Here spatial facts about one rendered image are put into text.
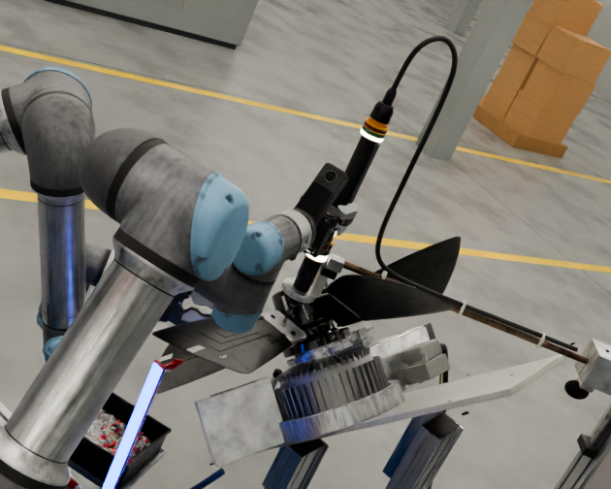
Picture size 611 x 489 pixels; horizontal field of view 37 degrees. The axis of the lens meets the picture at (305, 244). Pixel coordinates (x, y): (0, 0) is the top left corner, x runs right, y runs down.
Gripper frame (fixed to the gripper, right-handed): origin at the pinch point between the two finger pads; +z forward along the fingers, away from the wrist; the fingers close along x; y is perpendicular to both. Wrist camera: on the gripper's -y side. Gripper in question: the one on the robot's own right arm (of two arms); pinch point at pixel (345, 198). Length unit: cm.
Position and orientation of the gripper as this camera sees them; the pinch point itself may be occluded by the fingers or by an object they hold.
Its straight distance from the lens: 169.8
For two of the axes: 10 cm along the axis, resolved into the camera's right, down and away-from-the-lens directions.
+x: 8.2, 5.1, -2.7
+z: 4.3, -2.3, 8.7
